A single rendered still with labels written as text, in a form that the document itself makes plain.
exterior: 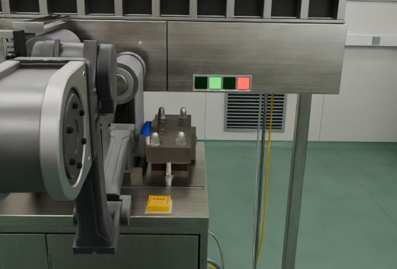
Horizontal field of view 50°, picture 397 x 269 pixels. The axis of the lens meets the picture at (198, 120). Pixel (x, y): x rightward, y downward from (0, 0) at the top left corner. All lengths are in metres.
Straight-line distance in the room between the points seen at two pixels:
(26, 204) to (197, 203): 0.55
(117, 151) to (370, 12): 3.64
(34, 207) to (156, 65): 0.75
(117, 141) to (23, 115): 0.76
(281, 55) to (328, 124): 2.76
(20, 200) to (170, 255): 0.52
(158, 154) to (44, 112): 1.19
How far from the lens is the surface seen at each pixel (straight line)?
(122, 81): 1.49
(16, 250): 1.56
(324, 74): 1.91
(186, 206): 1.42
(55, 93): 0.38
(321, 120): 4.52
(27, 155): 0.38
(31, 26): 1.54
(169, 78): 1.83
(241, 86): 1.84
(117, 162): 1.04
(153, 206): 1.37
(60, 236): 1.49
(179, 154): 1.54
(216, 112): 4.31
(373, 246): 3.08
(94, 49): 0.57
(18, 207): 1.50
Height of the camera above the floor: 1.59
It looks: 18 degrees down
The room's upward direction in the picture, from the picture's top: 1 degrees clockwise
